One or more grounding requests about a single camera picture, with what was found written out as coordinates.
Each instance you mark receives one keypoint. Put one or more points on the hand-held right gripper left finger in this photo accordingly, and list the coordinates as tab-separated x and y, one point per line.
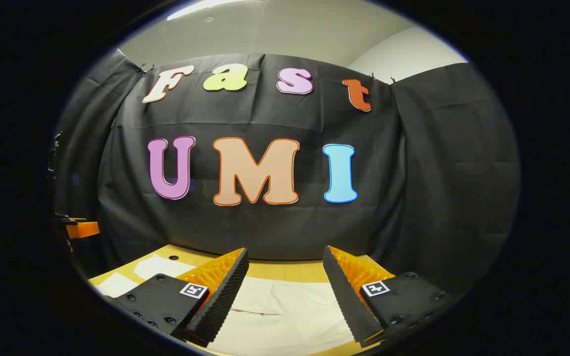
225	291

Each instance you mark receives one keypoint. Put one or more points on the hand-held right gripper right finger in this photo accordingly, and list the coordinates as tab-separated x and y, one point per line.
347	296

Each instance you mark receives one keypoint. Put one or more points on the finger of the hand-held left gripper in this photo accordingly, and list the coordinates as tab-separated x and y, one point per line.
83	230

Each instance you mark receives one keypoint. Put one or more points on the white jeans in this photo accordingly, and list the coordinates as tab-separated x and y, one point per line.
285	316

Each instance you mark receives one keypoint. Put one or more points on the black backdrop cloth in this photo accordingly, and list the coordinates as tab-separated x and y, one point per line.
265	227

